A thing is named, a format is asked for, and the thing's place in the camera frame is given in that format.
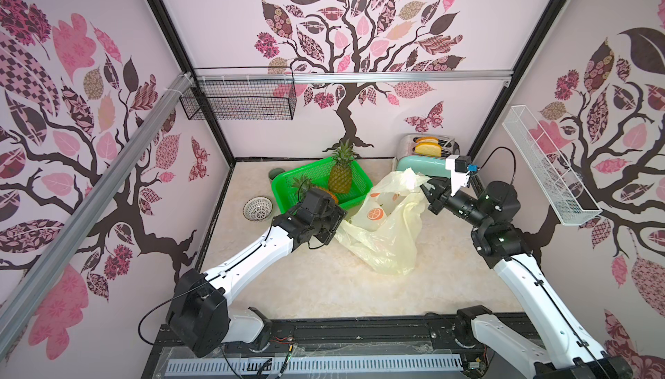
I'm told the orange pineapple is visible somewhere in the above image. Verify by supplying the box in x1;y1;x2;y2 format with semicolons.
292;176;339;205

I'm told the green plastic basket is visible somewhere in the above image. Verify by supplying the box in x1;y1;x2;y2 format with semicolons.
271;157;373;213

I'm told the green-yellow pineapple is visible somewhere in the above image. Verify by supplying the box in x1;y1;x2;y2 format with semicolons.
328;140;355;194

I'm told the yellow translucent plastic bag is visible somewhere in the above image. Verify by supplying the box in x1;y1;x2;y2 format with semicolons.
335;169;429;276

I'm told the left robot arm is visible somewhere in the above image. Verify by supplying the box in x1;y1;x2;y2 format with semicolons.
166;188;346;358

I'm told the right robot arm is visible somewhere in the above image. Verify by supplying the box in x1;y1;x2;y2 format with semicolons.
421;178;633;378

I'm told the mint green toaster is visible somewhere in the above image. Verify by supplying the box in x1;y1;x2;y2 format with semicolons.
392;134;460;177

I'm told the bread slice in toaster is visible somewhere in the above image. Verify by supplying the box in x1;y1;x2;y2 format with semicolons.
414;142;443;157

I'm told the patterned white bowl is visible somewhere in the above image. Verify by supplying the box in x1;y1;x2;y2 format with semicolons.
242;196;273;221

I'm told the green ceramic cup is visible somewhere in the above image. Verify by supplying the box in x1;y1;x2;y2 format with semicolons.
268;168;285;181

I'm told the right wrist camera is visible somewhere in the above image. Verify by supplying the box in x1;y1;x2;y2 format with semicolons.
445;155;479;195

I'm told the white wire shelf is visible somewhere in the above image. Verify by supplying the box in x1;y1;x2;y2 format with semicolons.
502;105;602;226

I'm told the back aluminium rail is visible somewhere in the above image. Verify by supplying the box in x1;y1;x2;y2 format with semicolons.
197;70;514;85

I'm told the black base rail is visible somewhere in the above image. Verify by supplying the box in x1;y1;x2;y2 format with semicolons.
141;310;544;378

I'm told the black wire basket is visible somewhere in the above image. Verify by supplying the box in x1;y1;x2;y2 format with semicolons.
180;65;297;121

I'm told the white slotted cable duct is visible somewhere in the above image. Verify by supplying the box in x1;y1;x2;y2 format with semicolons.
163;354;462;378

